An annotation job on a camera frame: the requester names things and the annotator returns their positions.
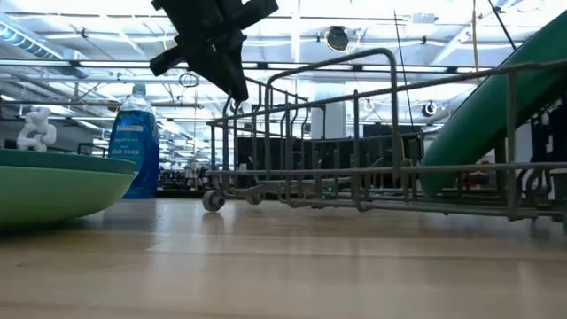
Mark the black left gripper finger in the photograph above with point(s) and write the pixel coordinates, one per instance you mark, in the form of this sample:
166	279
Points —
257	11
166	62

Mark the light green plate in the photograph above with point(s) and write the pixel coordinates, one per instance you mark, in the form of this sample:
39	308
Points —
57	195

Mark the dark green plate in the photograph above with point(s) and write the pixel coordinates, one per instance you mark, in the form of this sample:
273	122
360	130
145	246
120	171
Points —
478	119

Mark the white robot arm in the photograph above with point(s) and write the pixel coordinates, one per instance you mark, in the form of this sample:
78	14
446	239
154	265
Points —
37	133

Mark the long ceiling light strip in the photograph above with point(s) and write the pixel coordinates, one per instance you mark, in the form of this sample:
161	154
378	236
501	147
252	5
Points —
111	64

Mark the blue dish soap bottle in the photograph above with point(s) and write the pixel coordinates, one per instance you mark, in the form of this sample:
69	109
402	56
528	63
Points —
133	146

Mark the black equipment cabinet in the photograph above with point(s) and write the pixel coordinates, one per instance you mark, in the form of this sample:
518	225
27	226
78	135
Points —
328	153

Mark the silver ventilation duct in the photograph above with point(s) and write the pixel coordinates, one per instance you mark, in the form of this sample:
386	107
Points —
26	40

